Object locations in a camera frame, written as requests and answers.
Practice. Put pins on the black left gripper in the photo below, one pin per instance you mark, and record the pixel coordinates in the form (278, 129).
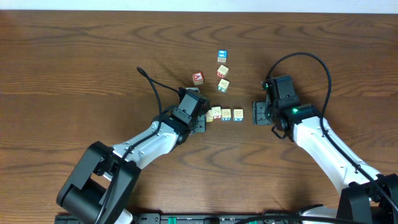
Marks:
(201, 122)

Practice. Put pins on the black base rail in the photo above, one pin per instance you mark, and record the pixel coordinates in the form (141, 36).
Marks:
(155, 218)

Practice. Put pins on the green side wooden block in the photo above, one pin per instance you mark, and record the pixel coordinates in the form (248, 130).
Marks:
(223, 85)

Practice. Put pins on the red M wooden block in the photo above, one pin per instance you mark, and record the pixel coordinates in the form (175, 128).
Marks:
(222, 71)

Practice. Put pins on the number 3 wooden block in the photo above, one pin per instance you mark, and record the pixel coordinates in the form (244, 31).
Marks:
(216, 112)

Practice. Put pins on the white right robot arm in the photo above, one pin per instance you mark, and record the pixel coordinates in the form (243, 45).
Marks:
(366, 195)

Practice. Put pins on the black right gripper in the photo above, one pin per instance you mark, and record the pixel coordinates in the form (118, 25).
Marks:
(259, 112)

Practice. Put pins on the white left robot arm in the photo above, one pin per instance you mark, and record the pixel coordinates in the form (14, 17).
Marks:
(98, 188)

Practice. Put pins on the red U 8 wooden block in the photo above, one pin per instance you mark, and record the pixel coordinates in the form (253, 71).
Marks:
(226, 114)

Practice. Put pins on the letter B wooden block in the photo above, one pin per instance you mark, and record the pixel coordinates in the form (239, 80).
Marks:
(238, 115)

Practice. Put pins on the red A wooden block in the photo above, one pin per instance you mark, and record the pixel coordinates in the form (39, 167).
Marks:
(198, 78)

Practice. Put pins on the blue top wooden block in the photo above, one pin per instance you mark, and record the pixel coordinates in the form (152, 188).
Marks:
(222, 56)

